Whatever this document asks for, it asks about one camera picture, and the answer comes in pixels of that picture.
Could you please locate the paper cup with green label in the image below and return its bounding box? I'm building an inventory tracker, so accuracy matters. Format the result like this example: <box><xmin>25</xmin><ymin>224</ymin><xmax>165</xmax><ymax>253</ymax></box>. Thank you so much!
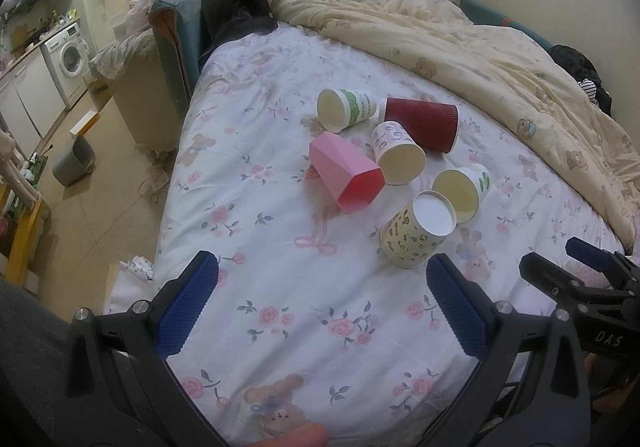
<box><xmin>317</xmin><ymin>88</ymin><xmax>381</xmax><ymax>132</ymax></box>

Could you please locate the red corrugated paper cup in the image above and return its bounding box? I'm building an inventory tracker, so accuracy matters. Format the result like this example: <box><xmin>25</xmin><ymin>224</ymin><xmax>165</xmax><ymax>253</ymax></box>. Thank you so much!
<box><xmin>384</xmin><ymin>97</ymin><xmax>459</xmax><ymax>154</ymax></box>

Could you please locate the teal headboard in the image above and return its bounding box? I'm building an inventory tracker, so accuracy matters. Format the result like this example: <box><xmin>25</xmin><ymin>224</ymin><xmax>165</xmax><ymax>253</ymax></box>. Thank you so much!
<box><xmin>459</xmin><ymin>0</ymin><xmax>553</xmax><ymax>49</ymax></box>

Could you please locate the white cup with green print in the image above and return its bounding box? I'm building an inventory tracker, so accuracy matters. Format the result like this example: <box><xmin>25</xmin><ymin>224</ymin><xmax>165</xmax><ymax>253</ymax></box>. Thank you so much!
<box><xmin>431</xmin><ymin>164</ymin><xmax>491</xmax><ymax>224</ymax></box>

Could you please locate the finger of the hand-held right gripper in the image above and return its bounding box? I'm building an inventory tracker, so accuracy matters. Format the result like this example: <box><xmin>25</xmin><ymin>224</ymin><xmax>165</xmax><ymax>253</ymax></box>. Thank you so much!
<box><xmin>518</xmin><ymin>252</ymin><xmax>608</xmax><ymax>310</ymax></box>
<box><xmin>565</xmin><ymin>236</ymin><xmax>640</xmax><ymax>280</ymax></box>

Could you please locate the crumpled white tissue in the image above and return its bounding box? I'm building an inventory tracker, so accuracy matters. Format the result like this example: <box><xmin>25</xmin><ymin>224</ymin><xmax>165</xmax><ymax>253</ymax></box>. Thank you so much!
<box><xmin>124</xmin><ymin>255</ymin><xmax>154</xmax><ymax>281</ymax></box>

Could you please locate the white washing machine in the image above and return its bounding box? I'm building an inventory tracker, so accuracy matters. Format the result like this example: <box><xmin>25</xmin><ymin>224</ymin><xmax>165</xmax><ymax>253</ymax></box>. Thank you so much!
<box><xmin>42</xmin><ymin>20</ymin><xmax>92</xmax><ymax>106</ymax></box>

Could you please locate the white cup with pink print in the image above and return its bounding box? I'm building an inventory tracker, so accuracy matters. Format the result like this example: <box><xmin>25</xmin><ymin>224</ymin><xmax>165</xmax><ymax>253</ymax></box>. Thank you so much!
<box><xmin>371</xmin><ymin>121</ymin><xmax>427</xmax><ymax>186</ymax></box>

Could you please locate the black clothing heap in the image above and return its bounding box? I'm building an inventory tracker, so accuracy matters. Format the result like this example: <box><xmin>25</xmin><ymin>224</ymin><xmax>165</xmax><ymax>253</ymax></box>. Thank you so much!
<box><xmin>549</xmin><ymin>44</ymin><xmax>614</xmax><ymax>116</ymax></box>

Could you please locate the teal bed footboard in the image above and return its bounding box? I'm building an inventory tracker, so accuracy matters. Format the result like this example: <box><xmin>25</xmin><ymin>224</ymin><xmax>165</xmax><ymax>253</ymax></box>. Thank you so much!
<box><xmin>148</xmin><ymin>0</ymin><xmax>207</xmax><ymax>102</ymax></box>

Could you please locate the yellow wooden stool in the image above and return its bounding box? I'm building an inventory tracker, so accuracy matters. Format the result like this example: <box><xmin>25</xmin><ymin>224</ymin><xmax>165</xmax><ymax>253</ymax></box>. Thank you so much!
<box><xmin>0</xmin><ymin>181</ymin><xmax>52</xmax><ymax>286</ymax></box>

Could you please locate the yellow patterned paper cup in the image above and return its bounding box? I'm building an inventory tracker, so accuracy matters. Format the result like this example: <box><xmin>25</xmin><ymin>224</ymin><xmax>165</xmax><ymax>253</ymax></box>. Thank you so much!
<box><xmin>379</xmin><ymin>190</ymin><xmax>457</xmax><ymax>269</ymax></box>

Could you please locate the dark cloth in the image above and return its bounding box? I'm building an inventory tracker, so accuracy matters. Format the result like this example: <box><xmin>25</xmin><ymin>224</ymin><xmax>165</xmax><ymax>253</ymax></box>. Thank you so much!
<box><xmin>0</xmin><ymin>277</ymin><xmax>81</xmax><ymax>447</ymax></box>

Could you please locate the white kitchen cabinet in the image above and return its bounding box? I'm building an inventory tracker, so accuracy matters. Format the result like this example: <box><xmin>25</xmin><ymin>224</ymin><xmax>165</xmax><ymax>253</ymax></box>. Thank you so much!
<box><xmin>0</xmin><ymin>46</ymin><xmax>68</xmax><ymax>144</ymax></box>

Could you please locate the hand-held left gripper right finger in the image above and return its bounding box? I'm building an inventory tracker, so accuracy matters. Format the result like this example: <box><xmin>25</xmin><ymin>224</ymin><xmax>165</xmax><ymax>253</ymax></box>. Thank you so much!
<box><xmin>425</xmin><ymin>253</ymin><xmax>594</xmax><ymax>447</ymax></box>

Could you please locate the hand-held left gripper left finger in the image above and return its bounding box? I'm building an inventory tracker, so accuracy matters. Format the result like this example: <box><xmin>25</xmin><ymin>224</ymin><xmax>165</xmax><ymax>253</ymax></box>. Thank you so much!
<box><xmin>65</xmin><ymin>250</ymin><xmax>224</xmax><ymax>447</ymax></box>

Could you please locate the beige cloth covered stand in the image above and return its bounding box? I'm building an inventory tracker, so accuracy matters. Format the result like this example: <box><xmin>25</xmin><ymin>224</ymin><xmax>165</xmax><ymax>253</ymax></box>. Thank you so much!
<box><xmin>89</xmin><ymin>30</ymin><xmax>182</xmax><ymax>151</ymax></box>

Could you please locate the white power strip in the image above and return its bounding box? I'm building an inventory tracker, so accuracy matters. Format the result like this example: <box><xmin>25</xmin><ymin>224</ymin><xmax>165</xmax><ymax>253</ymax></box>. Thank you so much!
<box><xmin>144</xmin><ymin>163</ymin><xmax>170</xmax><ymax>192</ymax></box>

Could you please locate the person's left hand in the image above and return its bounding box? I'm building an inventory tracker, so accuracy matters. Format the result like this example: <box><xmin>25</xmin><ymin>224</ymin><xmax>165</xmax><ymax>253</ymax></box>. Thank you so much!
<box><xmin>248</xmin><ymin>427</ymin><xmax>331</xmax><ymax>447</ymax></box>

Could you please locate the grey trash bin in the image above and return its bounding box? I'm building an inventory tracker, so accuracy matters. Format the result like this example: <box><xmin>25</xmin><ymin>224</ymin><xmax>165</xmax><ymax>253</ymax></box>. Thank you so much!
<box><xmin>52</xmin><ymin>134</ymin><xmax>97</xmax><ymax>187</ymax></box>

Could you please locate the pink plastic cup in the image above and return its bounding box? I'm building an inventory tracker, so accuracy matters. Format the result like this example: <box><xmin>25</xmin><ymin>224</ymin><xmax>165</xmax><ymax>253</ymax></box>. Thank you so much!
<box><xmin>308</xmin><ymin>131</ymin><xmax>386</xmax><ymax>214</ymax></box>

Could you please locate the pile of dark clothes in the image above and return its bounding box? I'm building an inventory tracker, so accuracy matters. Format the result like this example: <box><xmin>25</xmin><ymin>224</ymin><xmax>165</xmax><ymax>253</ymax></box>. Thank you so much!
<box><xmin>181</xmin><ymin>0</ymin><xmax>279</xmax><ymax>54</ymax></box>

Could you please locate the beige bear print quilt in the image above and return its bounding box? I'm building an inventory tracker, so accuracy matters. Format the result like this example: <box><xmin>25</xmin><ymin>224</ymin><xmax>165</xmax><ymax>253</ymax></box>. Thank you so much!
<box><xmin>272</xmin><ymin>0</ymin><xmax>640</xmax><ymax>254</ymax></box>

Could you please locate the small cardboard box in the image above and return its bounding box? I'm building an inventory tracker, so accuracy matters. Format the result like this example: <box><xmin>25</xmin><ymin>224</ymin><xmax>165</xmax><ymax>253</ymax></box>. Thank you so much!
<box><xmin>69</xmin><ymin>110</ymin><xmax>101</xmax><ymax>137</ymax></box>

